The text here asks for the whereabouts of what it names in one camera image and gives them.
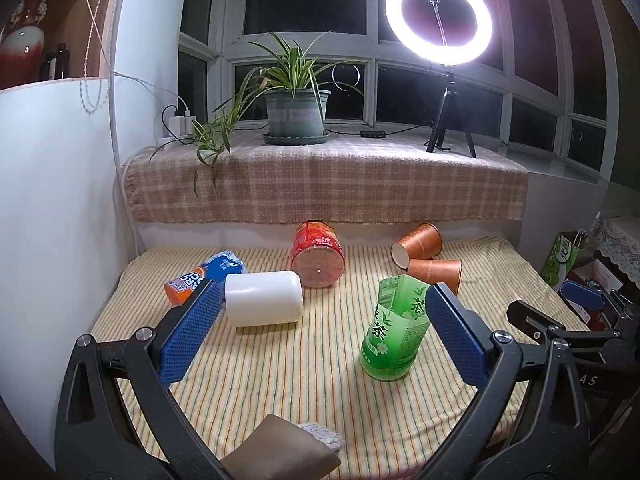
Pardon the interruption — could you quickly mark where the green cut bottle cup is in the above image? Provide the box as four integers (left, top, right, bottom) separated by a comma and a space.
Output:
360, 274, 431, 382

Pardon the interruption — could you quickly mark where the orange paper cup front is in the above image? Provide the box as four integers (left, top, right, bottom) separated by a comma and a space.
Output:
407, 259, 462, 295

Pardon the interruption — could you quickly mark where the orange paper cup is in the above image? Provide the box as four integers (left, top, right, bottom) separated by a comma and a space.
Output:
390, 222, 444, 270
407, 259, 462, 295

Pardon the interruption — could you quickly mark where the orange paper cup back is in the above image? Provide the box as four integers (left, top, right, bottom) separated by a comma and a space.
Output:
390, 222, 444, 270

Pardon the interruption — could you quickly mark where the red cut bottle cup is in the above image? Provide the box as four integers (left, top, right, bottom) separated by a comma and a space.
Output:
290, 221, 345, 288

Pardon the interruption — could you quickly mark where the red cardboard box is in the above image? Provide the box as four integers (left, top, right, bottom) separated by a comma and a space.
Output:
560, 259, 624, 332

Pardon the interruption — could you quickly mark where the green carton box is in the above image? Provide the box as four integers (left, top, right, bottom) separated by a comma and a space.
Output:
540, 230, 588, 292

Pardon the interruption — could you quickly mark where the striped yellow table cloth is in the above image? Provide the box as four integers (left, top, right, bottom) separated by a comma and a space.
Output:
91, 236, 588, 479

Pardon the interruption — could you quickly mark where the brown sleeve cuff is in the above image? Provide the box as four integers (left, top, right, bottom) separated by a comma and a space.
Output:
221, 414, 344, 480

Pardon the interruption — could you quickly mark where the white cabinet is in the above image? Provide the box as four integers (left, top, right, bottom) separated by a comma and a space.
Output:
1, 0, 183, 464

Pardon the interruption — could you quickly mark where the plaid beige sill cloth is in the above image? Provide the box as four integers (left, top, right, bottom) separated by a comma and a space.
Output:
125, 131, 528, 224

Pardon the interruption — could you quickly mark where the black usb hub on sill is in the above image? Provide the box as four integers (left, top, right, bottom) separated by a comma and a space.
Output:
359, 130, 386, 139

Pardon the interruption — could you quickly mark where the white power strip with chargers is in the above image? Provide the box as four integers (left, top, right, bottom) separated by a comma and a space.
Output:
157, 104, 195, 148

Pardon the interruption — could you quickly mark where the potted spider plant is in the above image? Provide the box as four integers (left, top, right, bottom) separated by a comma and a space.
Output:
154, 32, 364, 183

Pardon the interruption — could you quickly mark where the red ceramic vase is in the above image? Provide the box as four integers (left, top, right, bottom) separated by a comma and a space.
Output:
1, 0, 48, 90

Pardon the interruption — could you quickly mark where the white bead cord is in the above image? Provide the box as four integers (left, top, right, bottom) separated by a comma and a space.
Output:
78, 0, 126, 116

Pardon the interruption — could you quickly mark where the ring light on tripod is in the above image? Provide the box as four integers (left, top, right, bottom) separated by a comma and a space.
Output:
385, 0, 494, 157

